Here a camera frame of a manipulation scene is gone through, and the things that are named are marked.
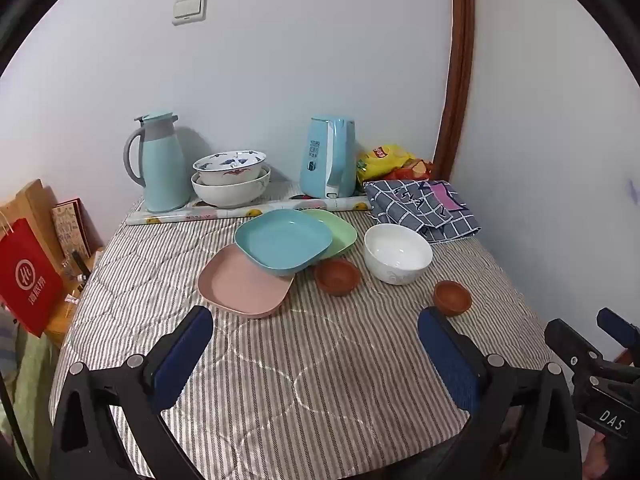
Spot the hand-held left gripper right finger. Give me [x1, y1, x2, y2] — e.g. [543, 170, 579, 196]
[417, 306, 583, 480]

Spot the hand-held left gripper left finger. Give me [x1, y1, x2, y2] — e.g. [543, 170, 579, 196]
[49, 305, 215, 480]

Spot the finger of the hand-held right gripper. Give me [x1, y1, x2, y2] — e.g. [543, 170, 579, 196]
[544, 317, 605, 377]
[596, 307, 640, 349]

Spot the small brown bowl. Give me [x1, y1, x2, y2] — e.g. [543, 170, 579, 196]
[433, 280, 473, 317]
[314, 258, 362, 297]

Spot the green plate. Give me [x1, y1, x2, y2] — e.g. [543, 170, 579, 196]
[300, 208, 358, 261]

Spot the person's right hand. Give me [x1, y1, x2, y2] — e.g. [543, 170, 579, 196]
[584, 432, 610, 480]

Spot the pink plate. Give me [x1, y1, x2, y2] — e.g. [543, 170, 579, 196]
[197, 243, 295, 319]

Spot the wooden side table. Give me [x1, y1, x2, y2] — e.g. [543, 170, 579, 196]
[50, 247, 106, 346]

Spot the striped quilted table cover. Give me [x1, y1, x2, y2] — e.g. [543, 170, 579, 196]
[49, 195, 566, 480]

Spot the fruit print paper roll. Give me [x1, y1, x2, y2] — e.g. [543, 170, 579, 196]
[125, 195, 373, 226]

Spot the folded grey checked cloth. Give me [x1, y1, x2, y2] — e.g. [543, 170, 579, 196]
[364, 178, 482, 245]

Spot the blue plate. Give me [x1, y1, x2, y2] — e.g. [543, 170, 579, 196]
[234, 208, 333, 277]

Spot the green cloth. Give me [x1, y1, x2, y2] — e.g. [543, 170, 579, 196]
[0, 310, 61, 466]

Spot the large red patterned white bowl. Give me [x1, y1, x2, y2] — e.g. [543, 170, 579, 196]
[191, 165, 272, 208]

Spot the patterned cardboard box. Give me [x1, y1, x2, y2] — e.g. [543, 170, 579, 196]
[51, 198, 93, 261]

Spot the red paper bag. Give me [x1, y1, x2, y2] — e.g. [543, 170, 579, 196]
[0, 217, 65, 338]

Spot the red snack bag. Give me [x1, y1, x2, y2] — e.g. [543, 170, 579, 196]
[395, 158, 433, 181]

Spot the light blue thermos jug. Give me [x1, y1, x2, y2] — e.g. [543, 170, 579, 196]
[124, 111, 193, 213]

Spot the blue patterned porcelain bowl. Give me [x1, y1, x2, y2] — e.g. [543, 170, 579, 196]
[192, 150, 268, 186]

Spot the yellow snack bag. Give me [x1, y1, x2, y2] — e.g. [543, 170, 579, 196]
[356, 144, 416, 191]

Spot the brown paper bag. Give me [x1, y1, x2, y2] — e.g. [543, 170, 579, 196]
[0, 179, 63, 271]

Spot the light blue electric kettle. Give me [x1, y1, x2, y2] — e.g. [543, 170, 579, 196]
[300, 116, 357, 199]

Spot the brown wooden door frame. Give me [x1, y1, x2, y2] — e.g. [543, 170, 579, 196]
[432, 0, 476, 181]

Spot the white light switch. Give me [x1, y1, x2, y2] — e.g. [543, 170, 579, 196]
[171, 0, 208, 26]

